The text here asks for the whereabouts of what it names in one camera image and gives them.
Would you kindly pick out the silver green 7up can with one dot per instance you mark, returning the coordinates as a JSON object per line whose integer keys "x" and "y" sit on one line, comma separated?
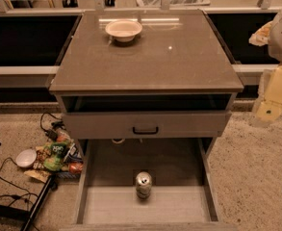
{"x": 143, "y": 185}

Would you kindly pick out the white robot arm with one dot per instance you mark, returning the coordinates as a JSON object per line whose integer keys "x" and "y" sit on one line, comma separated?
{"x": 268, "y": 106}

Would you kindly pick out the grey drawer cabinet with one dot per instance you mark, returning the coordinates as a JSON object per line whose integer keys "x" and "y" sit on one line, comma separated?
{"x": 175, "y": 64}

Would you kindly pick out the grey top drawer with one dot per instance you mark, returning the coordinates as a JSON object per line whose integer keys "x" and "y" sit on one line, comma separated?
{"x": 171, "y": 124}

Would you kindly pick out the white bowl on counter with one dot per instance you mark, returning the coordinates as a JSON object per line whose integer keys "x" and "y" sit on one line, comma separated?
{"x": 123, "y": 30}

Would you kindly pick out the red soda can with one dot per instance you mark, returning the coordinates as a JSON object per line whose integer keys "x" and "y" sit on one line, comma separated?
{"x": 75, "y": 168}

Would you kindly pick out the open middle drawer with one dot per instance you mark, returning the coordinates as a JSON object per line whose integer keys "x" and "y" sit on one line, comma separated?
{"x": 182, "y": 196}

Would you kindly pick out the green snack bag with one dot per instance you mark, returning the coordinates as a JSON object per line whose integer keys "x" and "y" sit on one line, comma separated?
{"x": 55, "y": 161}

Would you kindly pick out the yellow snack packet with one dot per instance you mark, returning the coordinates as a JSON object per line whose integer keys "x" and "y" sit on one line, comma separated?
{"x": 40, "y": 175}

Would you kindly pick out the white bowl on floor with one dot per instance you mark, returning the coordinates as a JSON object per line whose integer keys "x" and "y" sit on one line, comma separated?
{"x": 26, "y": 158}

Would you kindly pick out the black stand leg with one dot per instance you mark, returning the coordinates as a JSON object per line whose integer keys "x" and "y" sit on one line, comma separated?
{"x": 27, "y": 217}

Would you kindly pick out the black drawer handle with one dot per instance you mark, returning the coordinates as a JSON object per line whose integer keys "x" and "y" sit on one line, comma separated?
{"x": 138, "y": 131}

